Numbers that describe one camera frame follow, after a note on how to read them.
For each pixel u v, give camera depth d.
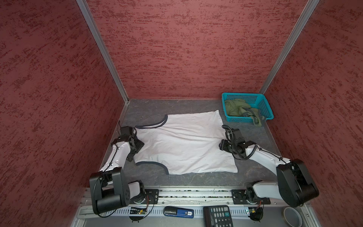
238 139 0.71
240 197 0.74
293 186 0.42
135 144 0.78
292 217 0.69
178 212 0.66
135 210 0.73
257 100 1.13
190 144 0.95
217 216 0.68
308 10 0.72
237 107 1.07
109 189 0.44
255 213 0.71
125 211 0.71
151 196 0.77
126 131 0.70
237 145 0.68
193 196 0.76
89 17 0.74
